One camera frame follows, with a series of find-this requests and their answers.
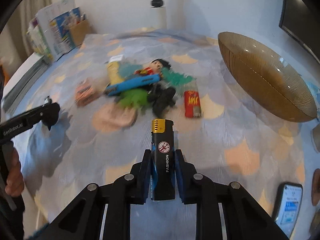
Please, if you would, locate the orange pink small box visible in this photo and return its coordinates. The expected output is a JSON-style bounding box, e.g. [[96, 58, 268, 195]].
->
[[75, 78, 99, 107]]

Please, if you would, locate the pink soap-shaped object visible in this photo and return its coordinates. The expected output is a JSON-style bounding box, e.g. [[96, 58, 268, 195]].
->
[[91, 103, 137, 132]]

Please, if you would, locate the blue rectangular case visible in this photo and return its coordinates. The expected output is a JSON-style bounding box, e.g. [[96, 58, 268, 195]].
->
[[104, 74, 161, 96]]

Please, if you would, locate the green toy lizard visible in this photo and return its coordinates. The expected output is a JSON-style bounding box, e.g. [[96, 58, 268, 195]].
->
[[118, 88, 149, 109]]

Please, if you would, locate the black gold lighter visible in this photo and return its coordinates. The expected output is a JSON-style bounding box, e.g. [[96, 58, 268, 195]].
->
[[151, 119, 175, 201]]

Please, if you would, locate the black toy figure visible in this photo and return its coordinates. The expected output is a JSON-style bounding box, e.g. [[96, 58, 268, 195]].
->
[[147, 84, 176, 118]]

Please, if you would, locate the person's left hand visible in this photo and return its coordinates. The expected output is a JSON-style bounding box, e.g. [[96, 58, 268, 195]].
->
[[5, 148, 24, 197]]

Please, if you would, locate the smartphone with lit screen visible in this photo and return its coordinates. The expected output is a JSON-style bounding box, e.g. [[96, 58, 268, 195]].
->
[[272, 182, 303, 238]]

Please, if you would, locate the stack of books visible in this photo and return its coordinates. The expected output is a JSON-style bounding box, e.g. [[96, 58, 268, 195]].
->
[[26, 0, 87, 62]]

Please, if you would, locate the brown cardboard box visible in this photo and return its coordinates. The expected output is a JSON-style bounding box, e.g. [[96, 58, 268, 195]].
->
[[69, 20, 93, 47]]

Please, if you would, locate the white label card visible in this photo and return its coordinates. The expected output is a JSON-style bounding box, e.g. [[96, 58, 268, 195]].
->
[[109, 54, 124, 63]]

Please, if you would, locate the black-haired doll figure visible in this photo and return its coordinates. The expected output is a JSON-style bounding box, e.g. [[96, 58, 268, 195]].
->
[[134, 59, 171, 76]]

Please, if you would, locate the teal toy lizard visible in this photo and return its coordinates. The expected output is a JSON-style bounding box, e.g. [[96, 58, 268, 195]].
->
[[161, 67, 195, 94]]

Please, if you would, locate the brown ribbed glass bowl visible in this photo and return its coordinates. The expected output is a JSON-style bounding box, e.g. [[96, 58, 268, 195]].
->
[[218, 32, 317, 122]]

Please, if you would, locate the white pipe with black clamp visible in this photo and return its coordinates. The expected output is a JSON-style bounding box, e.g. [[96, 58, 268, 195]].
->
[[150, 0, 167, 29]]

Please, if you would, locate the black television screen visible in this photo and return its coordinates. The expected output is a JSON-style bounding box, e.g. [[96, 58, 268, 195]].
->
[[279, 0, 319, 61]]

